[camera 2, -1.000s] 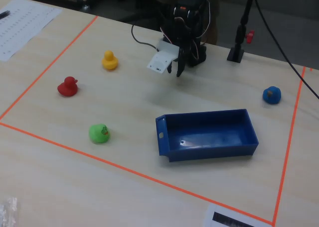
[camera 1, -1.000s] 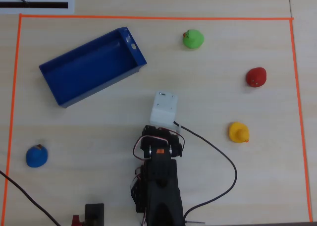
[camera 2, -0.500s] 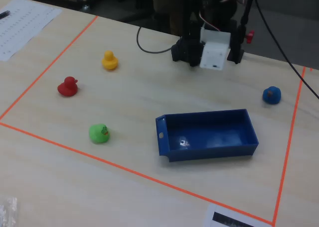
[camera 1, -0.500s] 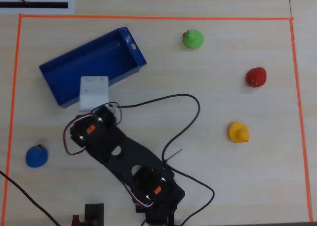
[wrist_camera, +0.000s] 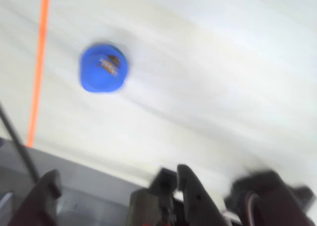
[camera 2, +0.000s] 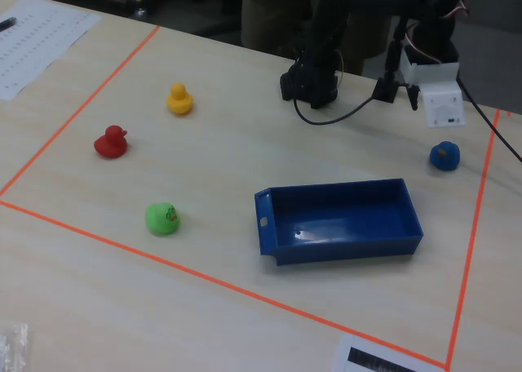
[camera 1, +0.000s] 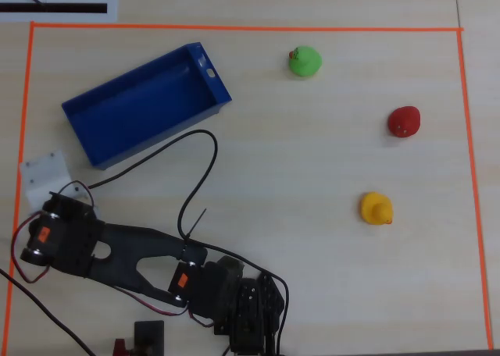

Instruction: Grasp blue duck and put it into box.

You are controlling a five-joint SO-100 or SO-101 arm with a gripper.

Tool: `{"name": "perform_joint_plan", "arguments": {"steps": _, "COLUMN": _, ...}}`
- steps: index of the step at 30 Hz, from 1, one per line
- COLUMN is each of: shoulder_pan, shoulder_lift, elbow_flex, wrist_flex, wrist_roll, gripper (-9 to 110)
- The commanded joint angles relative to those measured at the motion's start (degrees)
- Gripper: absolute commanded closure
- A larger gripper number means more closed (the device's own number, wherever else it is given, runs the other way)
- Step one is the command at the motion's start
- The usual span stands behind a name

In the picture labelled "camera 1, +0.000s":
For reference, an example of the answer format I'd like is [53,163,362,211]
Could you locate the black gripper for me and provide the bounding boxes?
[213,272,289,354]

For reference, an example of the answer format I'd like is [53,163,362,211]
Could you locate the yellow rubber duck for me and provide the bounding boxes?
[359,191,395,227]

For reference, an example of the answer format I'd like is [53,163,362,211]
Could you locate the blue plastic box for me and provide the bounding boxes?
[61,41,233,171]

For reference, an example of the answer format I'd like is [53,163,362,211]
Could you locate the red rubber duck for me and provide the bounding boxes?
[387,105,422,139]

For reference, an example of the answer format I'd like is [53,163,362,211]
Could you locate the green rubber duck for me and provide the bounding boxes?
[287,45,323,78]

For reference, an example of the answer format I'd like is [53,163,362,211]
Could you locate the black table clamp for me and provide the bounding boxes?
[133,320,166,356]

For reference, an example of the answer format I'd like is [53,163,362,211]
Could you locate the black zip tie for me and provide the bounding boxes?
[186,208,209,240]

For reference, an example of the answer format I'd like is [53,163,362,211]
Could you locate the orange tape strip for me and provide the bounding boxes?
[455,28,495,351]
[30,21,465,34]
[1,21,37,356]

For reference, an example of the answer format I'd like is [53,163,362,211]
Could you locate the black strip on paper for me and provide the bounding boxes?
[0,2,109,14]

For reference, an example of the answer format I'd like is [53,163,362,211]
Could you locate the red black servo wires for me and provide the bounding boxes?
[112,285,216,329]

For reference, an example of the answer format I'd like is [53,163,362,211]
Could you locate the thick black cable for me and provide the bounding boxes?
[0,268,97,356]

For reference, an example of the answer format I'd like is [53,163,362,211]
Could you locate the red servo wire loop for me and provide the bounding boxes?
[9,210,54,284]

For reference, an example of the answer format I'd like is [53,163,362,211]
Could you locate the white arm base mount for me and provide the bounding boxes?
[19,149,99,213]

